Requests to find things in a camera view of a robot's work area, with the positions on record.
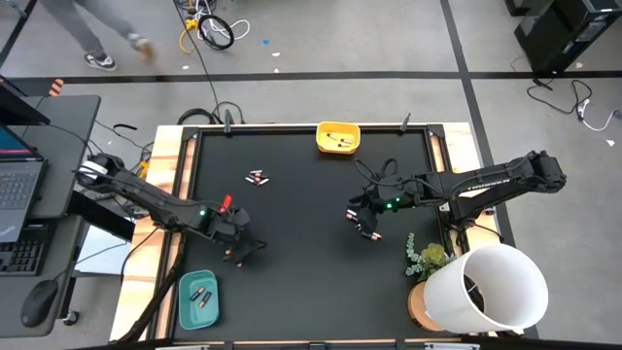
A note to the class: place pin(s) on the yellow plastic bin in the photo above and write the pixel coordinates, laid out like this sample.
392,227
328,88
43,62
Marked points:
323,146

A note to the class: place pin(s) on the person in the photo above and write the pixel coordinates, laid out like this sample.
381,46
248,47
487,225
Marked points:
82,19

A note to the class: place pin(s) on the black laptop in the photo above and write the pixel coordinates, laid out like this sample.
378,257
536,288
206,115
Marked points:
19,189

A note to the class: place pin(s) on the teal plastic bin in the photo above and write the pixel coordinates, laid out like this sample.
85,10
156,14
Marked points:
187,316

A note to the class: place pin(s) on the black keyboard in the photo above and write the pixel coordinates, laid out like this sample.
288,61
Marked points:
24,253

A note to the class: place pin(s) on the orange black striped marker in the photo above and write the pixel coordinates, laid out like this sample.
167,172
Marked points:
57,87

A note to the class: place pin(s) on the black computer tower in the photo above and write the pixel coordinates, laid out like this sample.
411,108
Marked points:
568,29

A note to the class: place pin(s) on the green artificial plant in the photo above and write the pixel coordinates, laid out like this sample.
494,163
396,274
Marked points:
432,255

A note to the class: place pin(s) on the white lamp shade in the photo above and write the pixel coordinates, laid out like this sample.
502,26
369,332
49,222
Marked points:
515,287

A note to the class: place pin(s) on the red tag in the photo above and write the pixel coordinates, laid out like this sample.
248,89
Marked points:
227,204

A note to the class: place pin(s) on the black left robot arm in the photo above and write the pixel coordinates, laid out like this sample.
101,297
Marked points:
141,192

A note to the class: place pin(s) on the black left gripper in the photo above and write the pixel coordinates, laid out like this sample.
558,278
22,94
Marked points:
228,226

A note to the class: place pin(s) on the small black silver battery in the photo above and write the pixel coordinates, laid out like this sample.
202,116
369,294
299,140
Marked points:
345,143
250,179
333,137
256,172
263,182

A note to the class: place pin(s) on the black computer mouse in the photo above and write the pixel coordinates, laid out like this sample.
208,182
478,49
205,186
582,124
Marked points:
39,304

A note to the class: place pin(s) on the black desk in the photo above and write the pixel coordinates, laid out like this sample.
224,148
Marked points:
68,146

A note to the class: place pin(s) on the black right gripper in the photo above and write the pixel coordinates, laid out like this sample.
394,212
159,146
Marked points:
393,197

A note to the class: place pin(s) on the black desk monitor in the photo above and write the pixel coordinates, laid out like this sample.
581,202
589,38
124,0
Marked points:
19,109

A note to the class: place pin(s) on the small black copper battery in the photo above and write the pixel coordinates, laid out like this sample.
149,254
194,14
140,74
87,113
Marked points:
260,176

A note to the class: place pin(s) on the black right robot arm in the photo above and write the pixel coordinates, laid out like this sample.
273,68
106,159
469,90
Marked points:
486,182

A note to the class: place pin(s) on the round wooden base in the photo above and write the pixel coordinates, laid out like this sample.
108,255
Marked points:
417,306

